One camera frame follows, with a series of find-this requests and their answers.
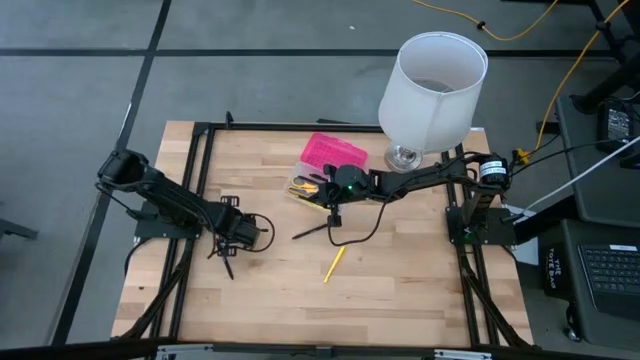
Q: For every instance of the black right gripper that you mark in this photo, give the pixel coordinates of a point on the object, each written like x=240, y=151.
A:
x=350, y=185

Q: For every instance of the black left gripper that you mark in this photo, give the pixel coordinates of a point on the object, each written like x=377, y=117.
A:
x=237, y=227

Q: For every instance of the yellow scissors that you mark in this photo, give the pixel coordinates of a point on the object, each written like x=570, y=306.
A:
x=302, y=186

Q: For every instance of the clear plastic supply box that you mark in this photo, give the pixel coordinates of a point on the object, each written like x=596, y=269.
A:
x=299, y=170

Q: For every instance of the black pen white print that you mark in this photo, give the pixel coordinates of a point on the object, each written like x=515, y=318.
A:
x=311, y=231

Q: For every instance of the thick yellow highlighter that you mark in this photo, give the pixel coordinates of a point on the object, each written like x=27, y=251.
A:
x=335, y=264

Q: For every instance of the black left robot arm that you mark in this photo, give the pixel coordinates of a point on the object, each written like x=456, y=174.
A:
x=170, y=195

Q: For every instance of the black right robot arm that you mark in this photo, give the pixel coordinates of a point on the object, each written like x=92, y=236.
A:
x=425, y=177

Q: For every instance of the white shade table lamp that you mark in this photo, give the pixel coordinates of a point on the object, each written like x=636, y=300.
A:
x=430, y=110

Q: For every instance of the dark chair leg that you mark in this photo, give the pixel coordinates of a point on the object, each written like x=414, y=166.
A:
x=15, y=230

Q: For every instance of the black tote bag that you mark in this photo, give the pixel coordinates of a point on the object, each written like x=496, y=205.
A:
x=556, y=272

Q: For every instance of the grey desk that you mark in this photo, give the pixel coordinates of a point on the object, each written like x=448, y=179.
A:
x=585, y=200

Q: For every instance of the black power adapter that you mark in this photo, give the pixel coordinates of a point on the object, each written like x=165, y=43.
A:
x=617, y=125

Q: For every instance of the black stand leg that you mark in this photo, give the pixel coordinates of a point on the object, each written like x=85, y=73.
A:
x=615, y=80

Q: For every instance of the black aluminium table frame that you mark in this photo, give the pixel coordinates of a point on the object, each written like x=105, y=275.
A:
x=300, y=127

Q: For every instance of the silver bracket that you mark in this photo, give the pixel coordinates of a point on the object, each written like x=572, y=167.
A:
x=182, y=352
x=462, y=355

